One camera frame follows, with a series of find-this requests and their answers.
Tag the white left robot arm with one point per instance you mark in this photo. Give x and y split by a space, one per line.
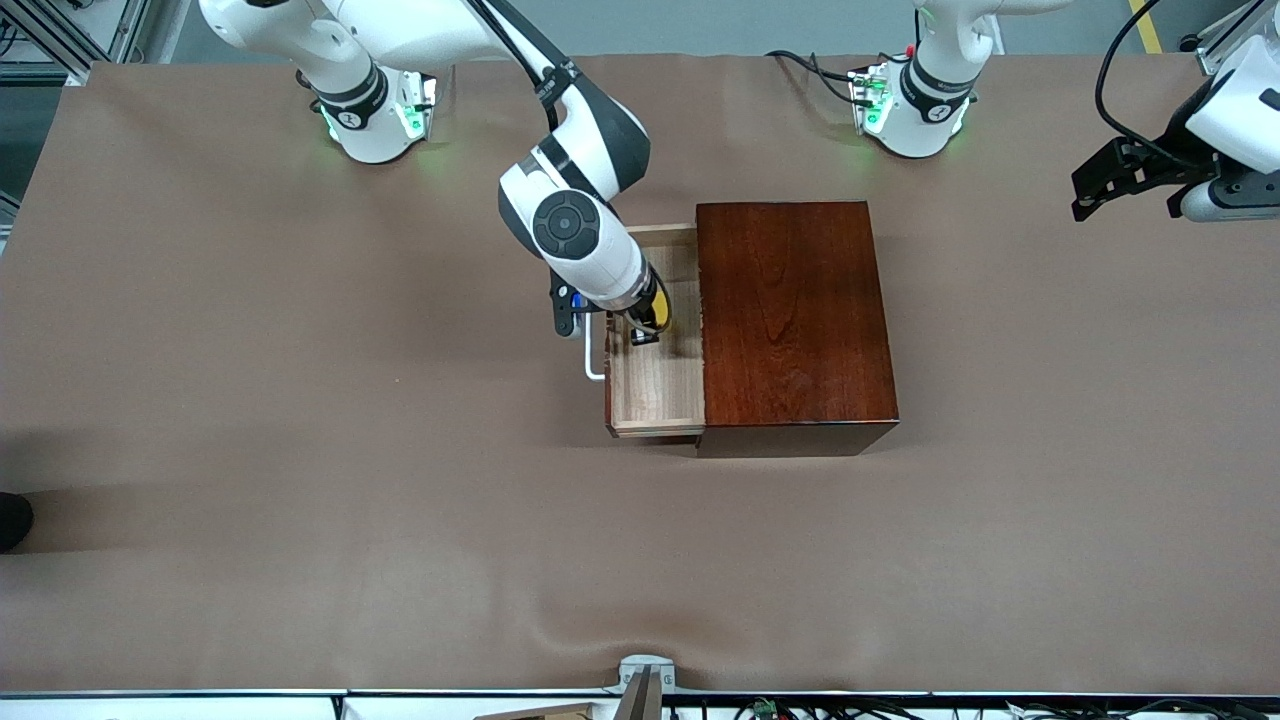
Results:
935 100

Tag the white arm base connector box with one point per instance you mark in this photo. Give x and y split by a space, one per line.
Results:
870 105
415 105

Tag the dark red wooden cabinet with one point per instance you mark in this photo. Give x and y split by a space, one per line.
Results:
800 320

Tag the grey metal clamp bracket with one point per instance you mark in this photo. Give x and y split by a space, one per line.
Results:
640 672

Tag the light wood drawer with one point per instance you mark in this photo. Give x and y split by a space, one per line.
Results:
655 390

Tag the brown table cover sheet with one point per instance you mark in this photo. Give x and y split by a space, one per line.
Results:
300 560

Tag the aluminium frame profile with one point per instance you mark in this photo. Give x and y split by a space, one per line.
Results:
60 40
1235 35

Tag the black round object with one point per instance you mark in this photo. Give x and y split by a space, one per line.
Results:
12 522

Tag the yellow wooden block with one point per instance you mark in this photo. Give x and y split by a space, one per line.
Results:
662 310

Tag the light wooden plank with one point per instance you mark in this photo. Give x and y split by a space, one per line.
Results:
545 714

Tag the white table edge rail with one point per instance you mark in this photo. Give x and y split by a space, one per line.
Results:
200 706

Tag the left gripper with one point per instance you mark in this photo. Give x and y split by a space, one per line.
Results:
1163 166

